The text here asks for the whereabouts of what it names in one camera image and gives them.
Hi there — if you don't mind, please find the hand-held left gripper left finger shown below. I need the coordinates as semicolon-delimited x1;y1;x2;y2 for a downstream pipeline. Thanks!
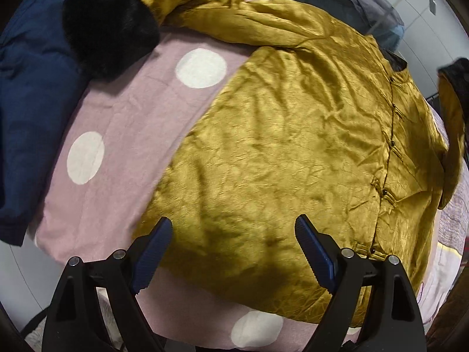
41;217;174;352

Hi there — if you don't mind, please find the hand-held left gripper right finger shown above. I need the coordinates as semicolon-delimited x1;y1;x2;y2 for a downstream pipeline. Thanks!
295;214;427;352

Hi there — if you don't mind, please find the gold satin jacket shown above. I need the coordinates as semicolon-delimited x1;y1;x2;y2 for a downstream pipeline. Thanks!
62;0;469;327

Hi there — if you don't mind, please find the pink polka dot blanket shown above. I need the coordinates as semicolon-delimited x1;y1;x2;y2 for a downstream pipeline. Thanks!
32;0;367;352

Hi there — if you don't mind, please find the navy garment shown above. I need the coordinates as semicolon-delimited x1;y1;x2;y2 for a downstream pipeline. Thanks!
0;0;127;247

